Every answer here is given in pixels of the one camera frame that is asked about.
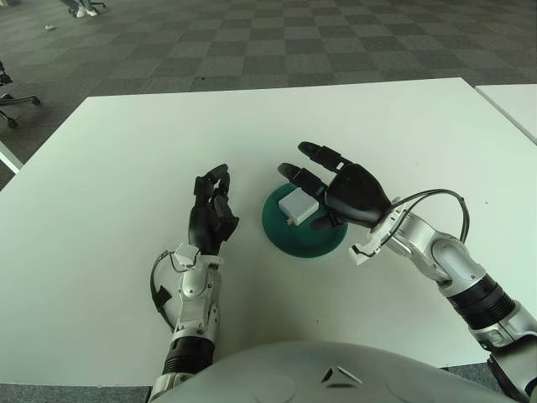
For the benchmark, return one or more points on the white side table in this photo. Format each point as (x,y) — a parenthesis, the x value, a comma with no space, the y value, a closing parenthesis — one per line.
(516,105)

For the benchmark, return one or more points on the grey robot torso shell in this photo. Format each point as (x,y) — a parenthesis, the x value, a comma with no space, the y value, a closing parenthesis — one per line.
(293,373)

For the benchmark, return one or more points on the person's white shoes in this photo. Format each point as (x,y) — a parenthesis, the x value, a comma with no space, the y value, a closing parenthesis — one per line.
(86,10)

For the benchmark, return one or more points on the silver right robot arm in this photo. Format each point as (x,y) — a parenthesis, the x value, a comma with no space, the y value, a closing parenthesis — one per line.
(449,256)

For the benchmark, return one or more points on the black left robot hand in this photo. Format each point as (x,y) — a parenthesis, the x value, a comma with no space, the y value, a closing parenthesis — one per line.
(205,226)

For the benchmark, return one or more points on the teal green round plate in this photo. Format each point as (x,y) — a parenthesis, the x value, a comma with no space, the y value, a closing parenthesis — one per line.
(293,239)

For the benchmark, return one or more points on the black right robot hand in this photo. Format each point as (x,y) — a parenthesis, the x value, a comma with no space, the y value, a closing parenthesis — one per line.
(356,197)

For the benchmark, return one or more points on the black office chair base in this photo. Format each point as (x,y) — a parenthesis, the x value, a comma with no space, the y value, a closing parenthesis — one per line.
(19,100)

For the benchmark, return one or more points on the white square charger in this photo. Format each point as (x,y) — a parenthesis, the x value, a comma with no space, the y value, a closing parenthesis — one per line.
(298,205)

